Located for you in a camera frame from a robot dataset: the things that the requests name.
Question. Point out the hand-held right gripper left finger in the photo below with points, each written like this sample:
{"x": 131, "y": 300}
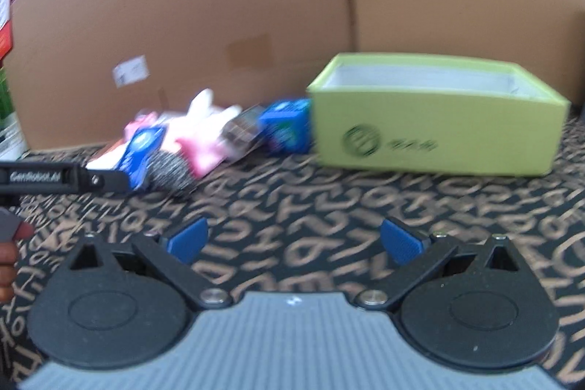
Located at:
{"x": 186, "y": 240}

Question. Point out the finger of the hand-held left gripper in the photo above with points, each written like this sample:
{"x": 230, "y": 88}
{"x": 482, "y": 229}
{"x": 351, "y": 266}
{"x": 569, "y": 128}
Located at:
{"x": 107, "y": 181}

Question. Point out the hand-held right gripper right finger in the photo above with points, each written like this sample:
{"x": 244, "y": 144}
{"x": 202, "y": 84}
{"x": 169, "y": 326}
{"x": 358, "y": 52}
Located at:
{"x": 403, "y": 242}

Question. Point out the blue packet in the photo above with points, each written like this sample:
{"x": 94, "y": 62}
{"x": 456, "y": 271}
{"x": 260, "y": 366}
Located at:
{"x": 139, "y": 157}

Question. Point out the white glove with pink cuff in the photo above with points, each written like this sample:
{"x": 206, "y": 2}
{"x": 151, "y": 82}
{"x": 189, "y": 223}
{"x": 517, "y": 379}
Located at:
{"x": 201, "y": 134}

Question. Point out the green cardboard box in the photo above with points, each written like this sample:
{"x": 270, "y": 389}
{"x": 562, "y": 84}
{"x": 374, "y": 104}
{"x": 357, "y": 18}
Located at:
{"x": 438, "y": 134}

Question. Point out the person's left hand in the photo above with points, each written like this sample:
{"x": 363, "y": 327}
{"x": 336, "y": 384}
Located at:
{"x": 8, "y": 262}

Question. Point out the white box with pink edge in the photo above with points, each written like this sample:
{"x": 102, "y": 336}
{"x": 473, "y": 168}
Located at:
{"x": 106, "y": 157}

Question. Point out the steel wool scrubber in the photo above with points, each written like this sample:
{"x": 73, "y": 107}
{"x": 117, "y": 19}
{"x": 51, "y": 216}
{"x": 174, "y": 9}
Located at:
{"x": 171, "y": 173}

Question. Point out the green and white carton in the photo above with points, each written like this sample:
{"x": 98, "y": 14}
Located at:
{"x": 7, "y": 116}

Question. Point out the white paper label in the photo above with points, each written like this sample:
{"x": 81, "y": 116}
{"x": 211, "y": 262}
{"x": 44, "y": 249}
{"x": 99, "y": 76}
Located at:
{"x": 131, "y": 70}

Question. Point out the black lettered tablecloth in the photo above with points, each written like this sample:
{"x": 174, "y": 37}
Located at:
{"x": 297, "y": 198}

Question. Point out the dark foil snack packet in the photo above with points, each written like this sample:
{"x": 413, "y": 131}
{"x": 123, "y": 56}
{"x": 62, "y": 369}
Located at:
{"x": 240, "y": 132}

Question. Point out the blue cube container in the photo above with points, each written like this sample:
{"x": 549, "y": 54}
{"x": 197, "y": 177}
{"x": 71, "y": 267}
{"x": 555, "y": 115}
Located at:
{"x": 287, "y": 127}

